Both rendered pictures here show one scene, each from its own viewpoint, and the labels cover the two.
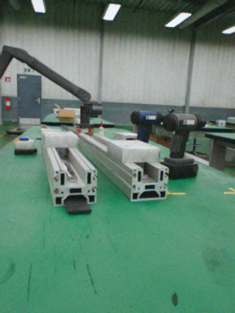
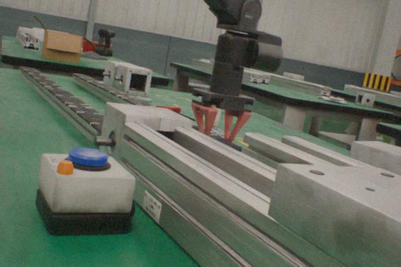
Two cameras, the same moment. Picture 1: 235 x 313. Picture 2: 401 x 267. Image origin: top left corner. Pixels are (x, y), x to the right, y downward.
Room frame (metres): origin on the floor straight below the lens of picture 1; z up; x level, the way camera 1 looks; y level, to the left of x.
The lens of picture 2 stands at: (0.73, 0.43, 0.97)
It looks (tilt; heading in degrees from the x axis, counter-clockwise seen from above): 10 degrees down; 348
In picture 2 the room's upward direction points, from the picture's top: 10 degrees clockwise
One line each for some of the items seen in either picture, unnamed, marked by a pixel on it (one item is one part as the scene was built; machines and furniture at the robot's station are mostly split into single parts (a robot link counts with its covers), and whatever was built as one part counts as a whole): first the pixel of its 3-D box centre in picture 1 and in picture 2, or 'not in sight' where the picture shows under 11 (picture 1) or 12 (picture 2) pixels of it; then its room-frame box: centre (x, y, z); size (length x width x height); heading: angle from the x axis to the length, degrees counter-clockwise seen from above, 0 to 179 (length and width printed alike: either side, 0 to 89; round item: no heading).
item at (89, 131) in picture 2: not in sight; (52, 93); (2.01, 0.56, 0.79); 0.96 x 0.04 x 0.03; 18
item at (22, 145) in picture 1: (26, 146); (91, 190); (1.21, 0.42, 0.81); 0.10 x 0.08 x 0.06; 108
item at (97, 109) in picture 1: (91, 104); (251, 36); (1.61, 0.17, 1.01); 0.12 x 0.09 x 0.12; 108
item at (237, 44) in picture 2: (85, 110); (234, 51); (1.59, 0.20, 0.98); 0.07 x 0.06 x 0.07; 108
